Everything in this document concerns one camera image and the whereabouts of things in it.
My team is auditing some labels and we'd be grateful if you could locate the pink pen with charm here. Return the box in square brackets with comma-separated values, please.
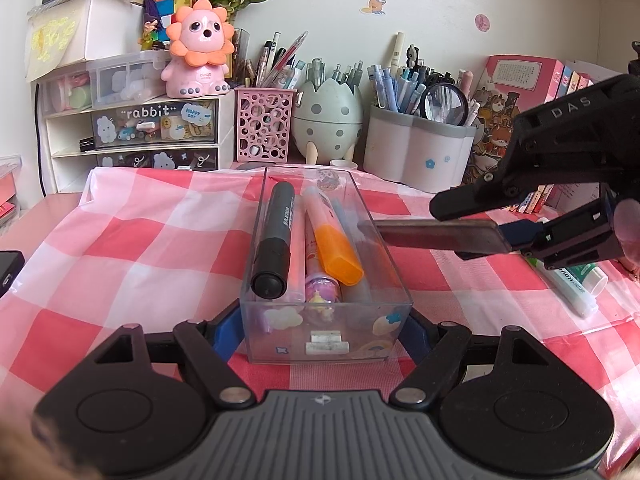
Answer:
[304, 240, 344, 312]

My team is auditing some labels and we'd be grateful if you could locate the clear plastic drawer tray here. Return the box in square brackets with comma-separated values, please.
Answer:
[239, 165, 414, 365]

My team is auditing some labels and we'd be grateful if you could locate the bunch of blue white pens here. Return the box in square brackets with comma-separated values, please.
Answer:
[366, 31, 482, 127]

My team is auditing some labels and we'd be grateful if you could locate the bunch of grey green pens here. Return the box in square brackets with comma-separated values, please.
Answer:
[304, 57, 367, 88]

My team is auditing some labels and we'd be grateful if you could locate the clear plant vase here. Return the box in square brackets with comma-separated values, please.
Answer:
[231, 27, 252, 82]

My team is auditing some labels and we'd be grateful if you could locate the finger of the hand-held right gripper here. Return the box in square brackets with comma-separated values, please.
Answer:
[429, 141, 603, 222]
[455, 196, 620, 272]

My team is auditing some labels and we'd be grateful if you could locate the black magnifying glass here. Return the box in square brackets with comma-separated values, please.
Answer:
[423, 83, 471, 127]

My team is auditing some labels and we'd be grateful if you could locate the pink cartoon cover book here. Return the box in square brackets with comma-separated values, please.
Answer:
[461, 54, 565, 187]

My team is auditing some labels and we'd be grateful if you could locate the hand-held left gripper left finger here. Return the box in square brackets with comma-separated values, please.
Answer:
[94, 301, 257, 407]

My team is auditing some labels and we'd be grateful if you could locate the grey white flower pen holder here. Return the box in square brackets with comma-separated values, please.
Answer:
[362, 104, 478, 194]

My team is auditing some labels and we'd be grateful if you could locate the black phone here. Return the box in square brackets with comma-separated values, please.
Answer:
[0, 250, 26, 299]

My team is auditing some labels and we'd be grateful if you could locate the pink highlighter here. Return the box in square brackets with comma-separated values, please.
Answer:
[286, 204, 314, 306]

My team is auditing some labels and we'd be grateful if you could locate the pink checkered tablecloth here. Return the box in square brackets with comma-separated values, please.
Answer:
[0, 164, 640, 480]

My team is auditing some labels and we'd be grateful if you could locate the pink lion toy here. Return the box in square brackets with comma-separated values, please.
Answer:
[160, 0, 237, 100]

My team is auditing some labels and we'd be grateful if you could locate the bunch of red black pens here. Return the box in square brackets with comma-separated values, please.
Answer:
[254, 30, 309, 91]

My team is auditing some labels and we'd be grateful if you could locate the orange cap highlighter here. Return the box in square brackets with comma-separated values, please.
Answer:
[303, 186, 365, 286]

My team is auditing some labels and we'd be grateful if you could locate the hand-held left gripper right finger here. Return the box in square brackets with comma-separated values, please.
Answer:
[389, 310, 547, 409]

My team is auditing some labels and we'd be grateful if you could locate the yellow doodle paper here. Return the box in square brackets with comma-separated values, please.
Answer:
[25, 14, 84, 82]

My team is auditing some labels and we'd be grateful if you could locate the white box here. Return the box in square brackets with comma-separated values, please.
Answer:
[27, 0, 147, 82]

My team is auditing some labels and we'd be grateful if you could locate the colourful puzzle cube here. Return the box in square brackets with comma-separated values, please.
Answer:
[151, 0, 194, 44]

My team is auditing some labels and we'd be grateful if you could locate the green white glue stick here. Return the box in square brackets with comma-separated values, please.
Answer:
[575, 261, 609, 295]

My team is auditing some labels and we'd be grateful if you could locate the green egg pen holder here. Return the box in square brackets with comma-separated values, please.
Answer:
[291, 77, 366, 165]

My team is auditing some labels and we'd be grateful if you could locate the green cap highlighter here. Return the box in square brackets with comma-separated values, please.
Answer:
[529, 257, 599, 318]

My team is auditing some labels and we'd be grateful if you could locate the clear small drawer box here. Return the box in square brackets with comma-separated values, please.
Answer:
[38, 51, 174, 115]

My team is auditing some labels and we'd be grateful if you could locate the black marker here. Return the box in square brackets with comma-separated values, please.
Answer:
[250, 181, 296, 299]

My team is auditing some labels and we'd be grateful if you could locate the white drawer cabinet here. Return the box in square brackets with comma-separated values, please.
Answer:
[37, 92, 237, 194]

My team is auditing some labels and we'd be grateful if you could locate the stack of pink books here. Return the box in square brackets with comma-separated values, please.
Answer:
[0, 155, 24, 237]

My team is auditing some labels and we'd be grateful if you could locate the pink perforated pen holder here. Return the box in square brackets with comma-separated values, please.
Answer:
[234, 86, 295, 163]

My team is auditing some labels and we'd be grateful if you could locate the person's right hand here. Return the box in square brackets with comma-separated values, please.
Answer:
[614, 199, 640, 257]

